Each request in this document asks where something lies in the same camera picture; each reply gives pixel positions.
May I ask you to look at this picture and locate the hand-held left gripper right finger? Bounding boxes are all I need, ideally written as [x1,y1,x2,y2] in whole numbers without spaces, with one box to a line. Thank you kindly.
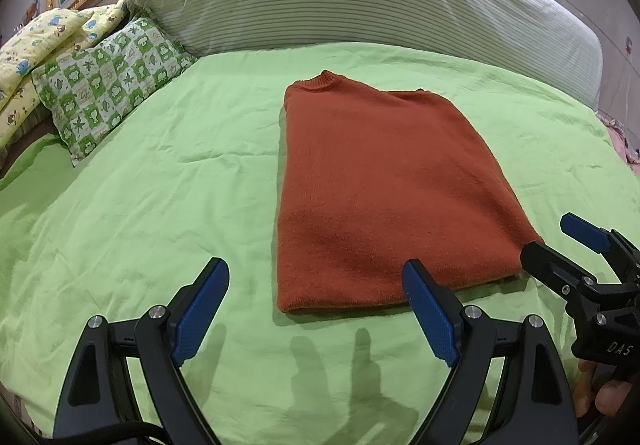
[402,259,581,445]

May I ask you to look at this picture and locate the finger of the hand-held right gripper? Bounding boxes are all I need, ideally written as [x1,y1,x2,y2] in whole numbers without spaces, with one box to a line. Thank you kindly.
[560,212,640,276]
[520,241,621,321]

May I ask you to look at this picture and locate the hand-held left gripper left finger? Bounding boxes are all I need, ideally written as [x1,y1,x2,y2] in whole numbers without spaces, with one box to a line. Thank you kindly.
[52,256,231,445]

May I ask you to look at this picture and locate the rust red knit sweater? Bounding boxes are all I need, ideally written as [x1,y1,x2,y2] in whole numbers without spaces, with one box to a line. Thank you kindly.
[276,70,545,315]

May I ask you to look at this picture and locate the person's right hand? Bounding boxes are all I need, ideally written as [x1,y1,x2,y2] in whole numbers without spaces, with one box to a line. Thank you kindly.
[575,360,635,418]

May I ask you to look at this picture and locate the pink cloth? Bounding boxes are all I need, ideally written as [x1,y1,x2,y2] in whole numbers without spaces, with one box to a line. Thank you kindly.
[597,110,640,176]

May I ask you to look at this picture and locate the light green bed sheet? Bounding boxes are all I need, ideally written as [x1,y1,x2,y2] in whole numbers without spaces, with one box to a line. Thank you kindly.
[0,42,640,445]

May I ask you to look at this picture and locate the green patterned pillow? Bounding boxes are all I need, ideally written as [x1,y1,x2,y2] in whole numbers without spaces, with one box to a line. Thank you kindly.
[31,17,198,166]

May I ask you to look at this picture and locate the yellow cartoon print pillow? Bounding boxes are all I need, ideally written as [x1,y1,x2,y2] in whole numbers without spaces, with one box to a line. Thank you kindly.
[0,0,133,148]

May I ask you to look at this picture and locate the black cable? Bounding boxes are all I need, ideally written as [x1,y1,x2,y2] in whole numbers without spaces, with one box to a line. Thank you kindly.
[27,420,168,445]

